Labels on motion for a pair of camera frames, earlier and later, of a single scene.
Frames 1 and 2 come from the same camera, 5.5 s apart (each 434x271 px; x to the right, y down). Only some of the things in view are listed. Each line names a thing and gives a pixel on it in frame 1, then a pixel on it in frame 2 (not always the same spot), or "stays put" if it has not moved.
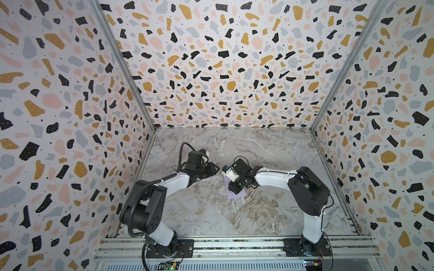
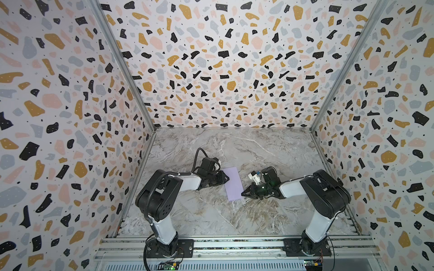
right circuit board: [313, 265] stays put
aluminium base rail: [129, 254] stays put
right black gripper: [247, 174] -> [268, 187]
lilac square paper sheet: [230, 194] stays put
